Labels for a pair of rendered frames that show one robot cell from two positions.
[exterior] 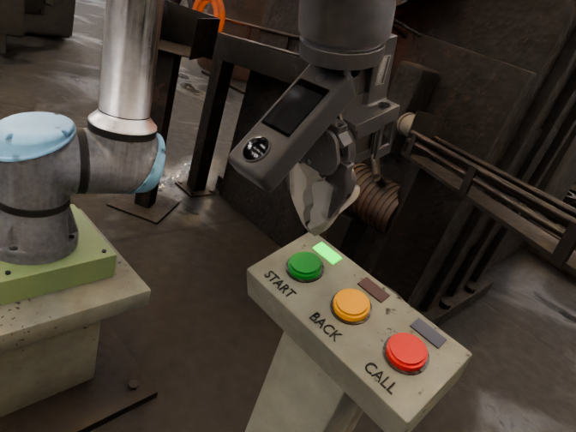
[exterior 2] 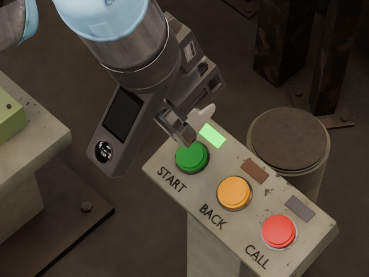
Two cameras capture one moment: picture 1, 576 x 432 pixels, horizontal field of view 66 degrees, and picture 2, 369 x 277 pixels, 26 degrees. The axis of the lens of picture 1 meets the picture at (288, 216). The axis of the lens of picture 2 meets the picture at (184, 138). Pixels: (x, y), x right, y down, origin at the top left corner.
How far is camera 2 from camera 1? 0.60 m
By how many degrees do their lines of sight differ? 30
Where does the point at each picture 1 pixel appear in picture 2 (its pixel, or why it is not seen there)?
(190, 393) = (149, 200)
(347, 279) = (231, 162)
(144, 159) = (14, 16)
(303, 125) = (130, 133)
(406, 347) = (277, 230)
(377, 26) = (160, 72)
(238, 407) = not seen: hidden behind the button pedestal
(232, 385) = not seen: hidden behind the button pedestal
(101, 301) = (26, 159)
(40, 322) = not seen: outside the picture
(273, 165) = (117, 167)
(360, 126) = (182, 104)
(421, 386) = (289, 259)
